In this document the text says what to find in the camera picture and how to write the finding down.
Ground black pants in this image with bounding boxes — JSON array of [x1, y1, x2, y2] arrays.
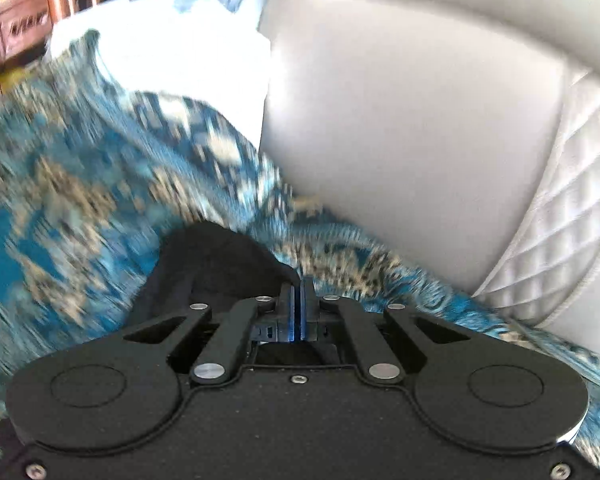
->
[[124, 221, 300, 327]]

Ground teal paisley patterned blanket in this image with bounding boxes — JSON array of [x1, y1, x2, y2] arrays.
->
[[0, 32, 600, 468]]

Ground beige leather sofa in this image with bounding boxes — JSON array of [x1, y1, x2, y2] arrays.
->
[[261, 0, 600, 353]]

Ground white light-blue cloth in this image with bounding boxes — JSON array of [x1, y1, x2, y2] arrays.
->
[[47, 0, 271, 145]]

